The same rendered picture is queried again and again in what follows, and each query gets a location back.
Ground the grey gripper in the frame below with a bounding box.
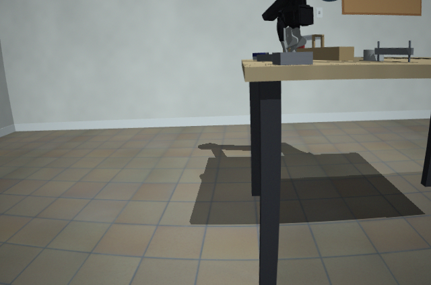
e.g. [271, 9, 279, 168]
[277, 0, 314, 52]

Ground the grey flat bar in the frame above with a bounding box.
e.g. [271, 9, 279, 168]
[374, 40, 413, 62]

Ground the clear glass channel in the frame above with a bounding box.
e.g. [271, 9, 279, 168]
[298, 35, 321, 49]

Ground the grey cylinder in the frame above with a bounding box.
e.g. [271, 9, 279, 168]
[363, 50, 384, 61]

